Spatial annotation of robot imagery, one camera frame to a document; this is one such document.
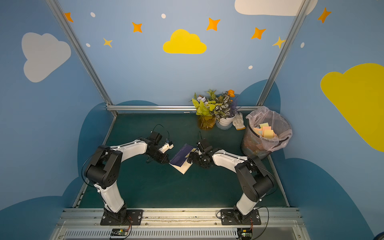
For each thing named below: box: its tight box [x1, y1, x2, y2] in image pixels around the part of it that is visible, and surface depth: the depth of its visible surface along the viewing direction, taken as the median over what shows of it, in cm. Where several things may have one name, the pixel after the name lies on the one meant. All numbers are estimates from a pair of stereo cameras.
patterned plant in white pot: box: [214, 89, 238, 130], surface depth 96 cm
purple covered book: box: [169, 143, 197, 175], surface depth 96 cm
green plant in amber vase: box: [192, 89, 222, 131], surface depth 101 cm
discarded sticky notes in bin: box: [253, 122, 277, 139], surface depth 95 cm
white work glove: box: [232, 112, 246, 131], surface depth 117 cm
